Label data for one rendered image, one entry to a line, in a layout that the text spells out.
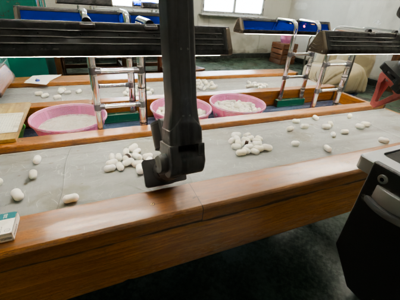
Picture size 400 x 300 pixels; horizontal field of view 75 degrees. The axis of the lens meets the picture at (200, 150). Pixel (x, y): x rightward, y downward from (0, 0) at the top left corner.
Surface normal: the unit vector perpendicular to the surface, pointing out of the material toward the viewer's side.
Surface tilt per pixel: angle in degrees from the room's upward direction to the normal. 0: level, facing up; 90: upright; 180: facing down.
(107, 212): 0
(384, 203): 90
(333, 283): 0
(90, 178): 0
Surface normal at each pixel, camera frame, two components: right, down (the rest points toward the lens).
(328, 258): 0.07, -0.87
